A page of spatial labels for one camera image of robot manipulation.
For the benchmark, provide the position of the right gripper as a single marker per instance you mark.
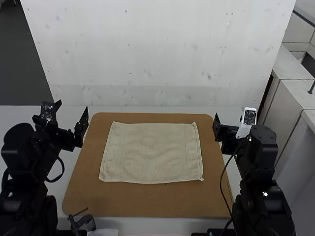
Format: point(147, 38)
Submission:
point(229, 140)

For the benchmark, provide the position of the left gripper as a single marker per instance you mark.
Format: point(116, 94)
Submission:
point(57, 138)

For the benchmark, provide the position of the pale towel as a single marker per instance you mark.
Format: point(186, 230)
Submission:
point(152, 152)

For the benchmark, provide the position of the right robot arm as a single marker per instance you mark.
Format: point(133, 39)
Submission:
point(261, 172)

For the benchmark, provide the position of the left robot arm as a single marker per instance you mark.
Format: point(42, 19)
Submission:
point(19, 147)

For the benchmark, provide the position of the cork mat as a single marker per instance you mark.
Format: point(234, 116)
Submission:
point(81, 191)

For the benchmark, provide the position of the grey cabinet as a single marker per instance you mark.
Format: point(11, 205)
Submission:
point(292, 110)

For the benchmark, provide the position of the black clamp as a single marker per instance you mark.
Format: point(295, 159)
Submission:
point(77, 220)

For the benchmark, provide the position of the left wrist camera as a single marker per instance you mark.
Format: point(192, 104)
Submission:
point(46, 110)

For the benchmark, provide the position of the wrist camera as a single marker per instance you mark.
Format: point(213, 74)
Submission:
point(248, 119)
point(46, 110)

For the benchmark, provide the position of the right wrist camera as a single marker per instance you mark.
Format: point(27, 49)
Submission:
point(248, 119)

